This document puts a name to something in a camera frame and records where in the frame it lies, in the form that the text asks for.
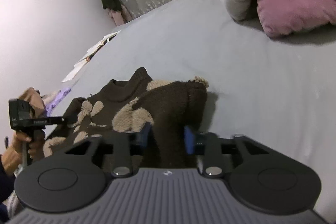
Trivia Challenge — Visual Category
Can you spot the grey bed sheet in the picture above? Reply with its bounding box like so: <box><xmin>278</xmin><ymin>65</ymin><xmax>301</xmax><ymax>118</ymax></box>
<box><xmin>54</xmin><ymin>0</ymin><xmax>335</xmax><ymax>222</ymax></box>

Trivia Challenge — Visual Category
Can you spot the pink pillow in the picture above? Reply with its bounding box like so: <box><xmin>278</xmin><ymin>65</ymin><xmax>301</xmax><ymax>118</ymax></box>
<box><xmin>256</xmin><ymin>0</ymin><xmax>335</xmax><ymax>38</ymax></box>

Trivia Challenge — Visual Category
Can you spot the pink hanging garment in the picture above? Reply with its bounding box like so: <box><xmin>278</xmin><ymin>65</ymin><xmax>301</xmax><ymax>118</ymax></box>
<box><xmin>107</xmin><ymin>5</ymin><xmax>133</xmax><ymax>26</ymax></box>

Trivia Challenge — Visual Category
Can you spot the person's left hand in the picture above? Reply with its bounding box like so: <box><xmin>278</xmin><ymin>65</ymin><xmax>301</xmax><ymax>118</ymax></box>
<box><xmin>1</xmin><ymin>130</ymin><xmax>45</xmax><ymax>176</ymax></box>

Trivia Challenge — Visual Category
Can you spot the purple garment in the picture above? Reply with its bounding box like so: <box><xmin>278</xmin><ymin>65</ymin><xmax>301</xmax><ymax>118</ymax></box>
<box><xmin>42</xmin><ymin>88</ymin><xmax>71</xmax><ymax>117</ymax></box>

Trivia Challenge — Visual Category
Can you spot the brown sweater with beige patches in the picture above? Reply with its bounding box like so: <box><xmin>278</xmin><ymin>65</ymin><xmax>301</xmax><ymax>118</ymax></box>
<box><xmin>43</xmin><ymin>67</ymin><xmax>209</xmax><ymax>169</ymax></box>

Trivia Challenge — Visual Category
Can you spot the open book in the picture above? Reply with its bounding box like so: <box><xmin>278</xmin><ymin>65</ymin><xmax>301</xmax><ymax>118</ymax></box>
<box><xmin>62</xmin><ymin>30</ymin><xmax>121</xmax><ymax>83</ymax></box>

